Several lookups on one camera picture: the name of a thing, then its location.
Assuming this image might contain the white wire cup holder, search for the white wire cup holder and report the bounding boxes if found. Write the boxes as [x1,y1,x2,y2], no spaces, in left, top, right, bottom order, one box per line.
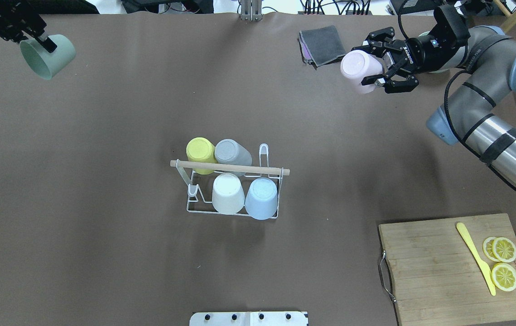
[170,139,290,221]

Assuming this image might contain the grey cup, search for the grey cup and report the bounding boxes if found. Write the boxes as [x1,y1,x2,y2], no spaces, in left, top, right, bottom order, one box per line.
[214,139,252,166]

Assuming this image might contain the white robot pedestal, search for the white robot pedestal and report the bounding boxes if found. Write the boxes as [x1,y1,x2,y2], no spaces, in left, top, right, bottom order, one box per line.
[189,311,309,326]

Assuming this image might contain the white cup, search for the white cup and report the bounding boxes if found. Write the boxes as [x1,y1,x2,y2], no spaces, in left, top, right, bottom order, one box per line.
[212,173,245,214]

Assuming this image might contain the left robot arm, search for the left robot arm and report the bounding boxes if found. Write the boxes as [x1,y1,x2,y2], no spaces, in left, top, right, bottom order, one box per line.
[0,0,58,53]

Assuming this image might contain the mint green cup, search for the mint green cup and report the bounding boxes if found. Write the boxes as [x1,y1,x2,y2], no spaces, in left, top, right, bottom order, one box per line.
[19,34,77,80]

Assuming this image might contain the lemon slice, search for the lemon slice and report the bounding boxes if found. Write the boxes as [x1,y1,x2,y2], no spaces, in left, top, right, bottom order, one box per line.
[491,262,516,292]
[491,237,516,264]
[482,236,500,262]

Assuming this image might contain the wooden cutting board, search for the wooden cutting board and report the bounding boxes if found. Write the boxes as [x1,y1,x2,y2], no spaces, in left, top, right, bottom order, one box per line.
[378,213,516,326]

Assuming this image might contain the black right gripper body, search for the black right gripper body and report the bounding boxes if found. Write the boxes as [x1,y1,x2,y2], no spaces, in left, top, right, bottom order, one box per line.
[378,38,419,76]

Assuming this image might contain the yellow cup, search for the yellow cup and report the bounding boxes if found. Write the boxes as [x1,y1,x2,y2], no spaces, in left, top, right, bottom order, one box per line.
[186,137,217,163]

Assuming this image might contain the grey folded cloth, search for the grey folded cloth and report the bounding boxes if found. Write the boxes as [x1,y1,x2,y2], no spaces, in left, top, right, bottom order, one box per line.
[299,25,346,67]

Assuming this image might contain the pink cup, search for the pink cup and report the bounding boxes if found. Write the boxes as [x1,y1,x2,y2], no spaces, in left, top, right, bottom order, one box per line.
[340,50,383,94]

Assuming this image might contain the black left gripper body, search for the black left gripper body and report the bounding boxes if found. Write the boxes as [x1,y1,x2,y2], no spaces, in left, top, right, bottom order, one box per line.
[0,0,46,43]

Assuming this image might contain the light blue cup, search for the light blue cup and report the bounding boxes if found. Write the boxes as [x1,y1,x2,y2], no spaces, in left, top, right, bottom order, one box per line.
[245,177,278,220]

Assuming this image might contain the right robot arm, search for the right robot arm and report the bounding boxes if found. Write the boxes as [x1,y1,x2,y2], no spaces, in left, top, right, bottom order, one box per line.
[357,5,516,191]

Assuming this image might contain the yellow plastic knife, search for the yellow plastic knife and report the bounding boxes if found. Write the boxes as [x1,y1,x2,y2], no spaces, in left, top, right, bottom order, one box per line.
[455,221,497,296]

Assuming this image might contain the aluminium frame post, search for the aluminium frame post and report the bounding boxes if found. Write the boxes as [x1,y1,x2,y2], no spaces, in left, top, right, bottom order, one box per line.
[238,0,263,21]

